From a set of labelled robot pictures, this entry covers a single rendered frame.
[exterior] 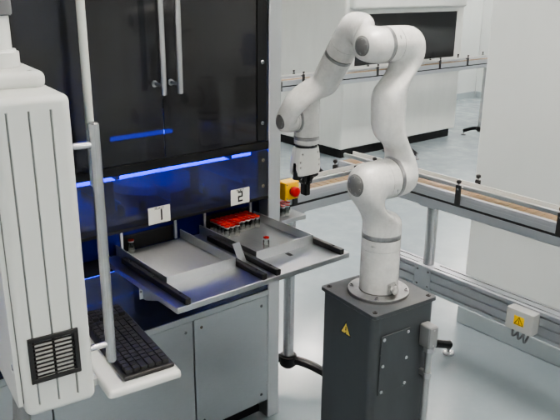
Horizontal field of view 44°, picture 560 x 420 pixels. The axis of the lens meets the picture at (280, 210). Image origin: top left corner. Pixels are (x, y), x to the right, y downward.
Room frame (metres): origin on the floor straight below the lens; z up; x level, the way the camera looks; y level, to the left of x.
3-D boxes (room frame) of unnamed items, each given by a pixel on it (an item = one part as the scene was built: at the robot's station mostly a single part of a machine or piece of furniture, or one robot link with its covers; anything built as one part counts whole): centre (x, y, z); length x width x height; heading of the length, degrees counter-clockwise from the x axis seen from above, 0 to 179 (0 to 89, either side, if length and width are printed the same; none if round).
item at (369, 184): (1.95, -0.28, 1.16); 0.19 x 0.12 x 0.24; 127
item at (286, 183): (2.62, -0.03, 1.00); 0.08 x 0.07 x 0.07; 40
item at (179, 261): (2.15, 0.35, 0.90); 0.34 x 0.26 x 0.04; 40
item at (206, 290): (2.21, 0.18, 0.87); 0.70 x 0.48 x 0.02; 130
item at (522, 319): (2.48, -0.97, 0.50); 0.12 x 0.05 x 0.09; 40
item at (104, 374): (1.70, 0.49, 0.79); 0.45 x 0.28 x 0.03; 33
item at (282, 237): (2.37, 0.09, 0.90); 0.34 x 0.26 x 0.04; 41
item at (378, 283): (1.97, -0.31, 0.95); 0.19 x 0.19 x 0.18
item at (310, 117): (2.26, -0.08, 1.35); 0.09 x 0.08 x 0.13; 127
